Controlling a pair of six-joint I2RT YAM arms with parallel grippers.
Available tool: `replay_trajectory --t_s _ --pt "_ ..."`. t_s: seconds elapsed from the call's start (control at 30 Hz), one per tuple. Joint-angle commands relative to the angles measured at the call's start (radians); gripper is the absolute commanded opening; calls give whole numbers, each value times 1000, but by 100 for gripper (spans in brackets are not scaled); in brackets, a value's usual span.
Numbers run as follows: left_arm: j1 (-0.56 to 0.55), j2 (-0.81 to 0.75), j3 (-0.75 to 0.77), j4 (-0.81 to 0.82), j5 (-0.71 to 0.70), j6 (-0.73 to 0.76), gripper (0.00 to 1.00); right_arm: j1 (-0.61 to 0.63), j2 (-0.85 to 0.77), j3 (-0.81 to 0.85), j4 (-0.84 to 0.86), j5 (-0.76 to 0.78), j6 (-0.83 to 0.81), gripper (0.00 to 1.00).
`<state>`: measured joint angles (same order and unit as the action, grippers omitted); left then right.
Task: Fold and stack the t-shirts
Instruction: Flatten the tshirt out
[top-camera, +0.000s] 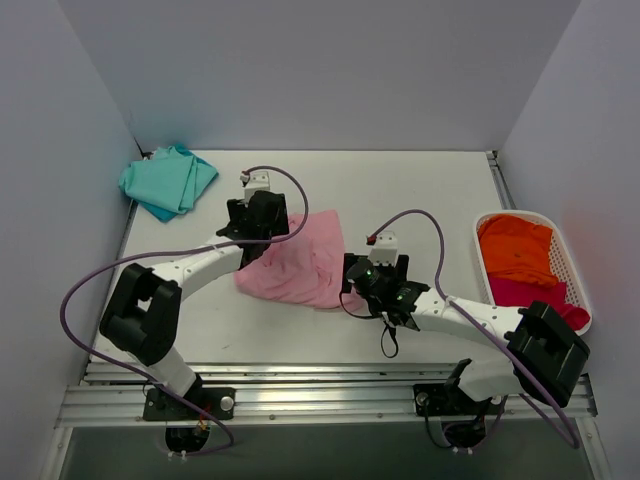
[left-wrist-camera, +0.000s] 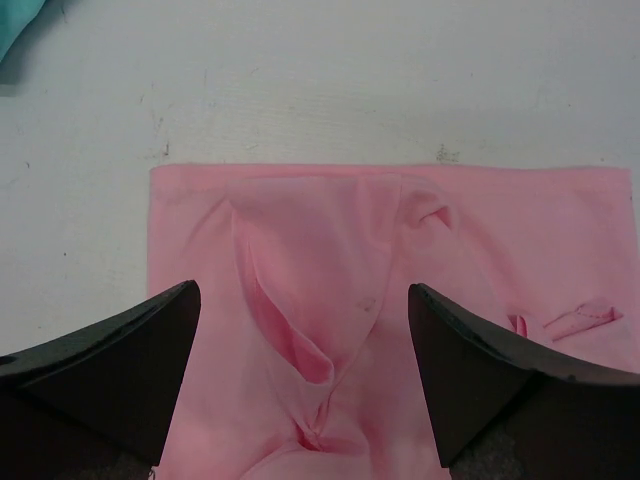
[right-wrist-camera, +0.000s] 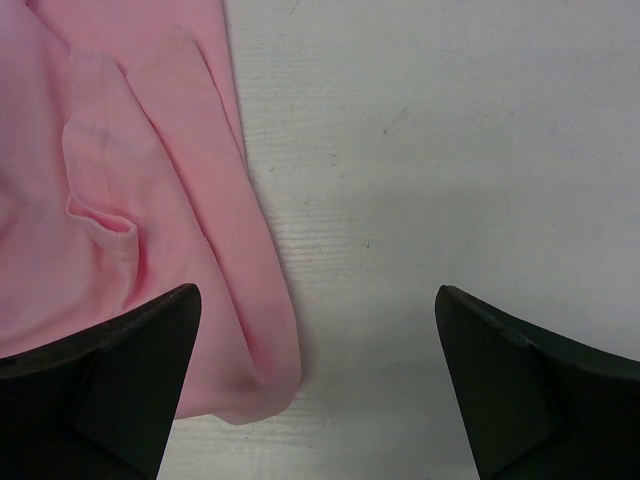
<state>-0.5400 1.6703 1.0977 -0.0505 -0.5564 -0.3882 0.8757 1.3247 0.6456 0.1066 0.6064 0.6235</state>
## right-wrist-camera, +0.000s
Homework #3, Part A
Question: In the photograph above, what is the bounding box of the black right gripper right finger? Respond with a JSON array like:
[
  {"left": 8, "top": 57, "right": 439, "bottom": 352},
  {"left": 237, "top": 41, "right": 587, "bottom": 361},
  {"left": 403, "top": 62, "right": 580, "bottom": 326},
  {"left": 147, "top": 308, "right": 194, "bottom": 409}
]
[{"left": 435, "top": 286, "right": 639, "bottom": 479}]

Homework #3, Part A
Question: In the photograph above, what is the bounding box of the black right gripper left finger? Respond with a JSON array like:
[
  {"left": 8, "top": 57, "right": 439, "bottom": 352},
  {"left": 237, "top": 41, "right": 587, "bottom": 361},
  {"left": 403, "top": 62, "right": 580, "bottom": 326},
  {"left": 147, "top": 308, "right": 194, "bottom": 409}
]
[{"left": 1, "top": 284, "right": 201, "bottom": 479}]

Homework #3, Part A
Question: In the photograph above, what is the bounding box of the pink t shirt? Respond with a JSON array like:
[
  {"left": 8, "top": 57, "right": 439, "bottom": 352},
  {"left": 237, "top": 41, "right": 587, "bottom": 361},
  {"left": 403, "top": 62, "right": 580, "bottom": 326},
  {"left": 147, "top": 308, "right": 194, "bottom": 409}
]
[{"left": 1, "top": 1, "right": 301, "bottom": 424}]

